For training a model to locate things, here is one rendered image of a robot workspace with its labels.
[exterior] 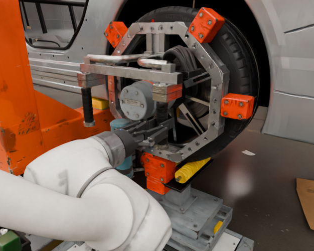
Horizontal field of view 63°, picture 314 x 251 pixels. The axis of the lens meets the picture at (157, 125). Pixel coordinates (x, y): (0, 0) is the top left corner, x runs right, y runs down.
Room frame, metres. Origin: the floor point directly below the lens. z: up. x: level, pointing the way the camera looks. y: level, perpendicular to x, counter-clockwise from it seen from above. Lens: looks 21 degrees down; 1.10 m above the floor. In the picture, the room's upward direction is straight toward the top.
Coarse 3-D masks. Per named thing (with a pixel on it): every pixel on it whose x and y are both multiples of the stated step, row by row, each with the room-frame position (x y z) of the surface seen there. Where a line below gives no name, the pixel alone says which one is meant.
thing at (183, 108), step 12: (144, 36) 1.13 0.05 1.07; (144, 48) 1.17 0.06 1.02; (204, 72) 0.98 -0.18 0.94; (192, 84) 1.01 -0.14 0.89; (192, 96) 1.01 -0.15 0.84; (180, 108) 1.04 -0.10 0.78; (192, 120) 1.02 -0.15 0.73; (168, 132) 1.16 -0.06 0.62; (180, 132) 1.17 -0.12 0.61; (192, 132) 1.16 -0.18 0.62; (180, 144) 1.02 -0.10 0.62
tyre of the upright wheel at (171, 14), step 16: (144, 16) 1.13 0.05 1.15; (160, 16) 1.08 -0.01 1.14; (176, 16) 1.03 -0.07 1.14; (192, 16) 1.00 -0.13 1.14; (224, 16) 1.12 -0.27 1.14; (224, 32) 0.94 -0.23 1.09; (224, 48) 0.92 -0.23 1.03; (240, 48) 0.93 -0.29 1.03; (224, 64) 0.92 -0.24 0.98; (240, 64) 0.89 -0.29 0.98; (240, 80) 0.88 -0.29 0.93; (256, 80) 0.97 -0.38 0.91; (256, 96) 0.97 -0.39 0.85; (224, 128) 0.90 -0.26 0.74; (240, 128) 0.91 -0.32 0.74; (208, 144) 0.94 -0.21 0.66; (224, 144) 0.90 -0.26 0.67; (192, 160) 0.98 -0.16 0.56
